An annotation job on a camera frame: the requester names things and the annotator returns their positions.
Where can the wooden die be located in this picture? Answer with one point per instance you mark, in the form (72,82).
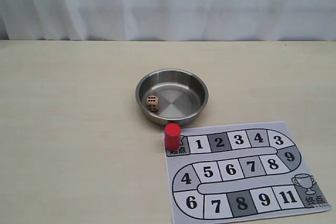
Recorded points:
(152,103)

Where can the red cylinder game piece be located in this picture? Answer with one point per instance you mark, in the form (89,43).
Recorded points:
(172,136)

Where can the stainless steel round bowl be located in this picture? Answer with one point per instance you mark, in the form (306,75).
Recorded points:
(182,96)

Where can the paper game board sheet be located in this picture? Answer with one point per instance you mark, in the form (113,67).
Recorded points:
(240,172)

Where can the white curtain backdrop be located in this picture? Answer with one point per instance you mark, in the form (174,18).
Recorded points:
(166,20)

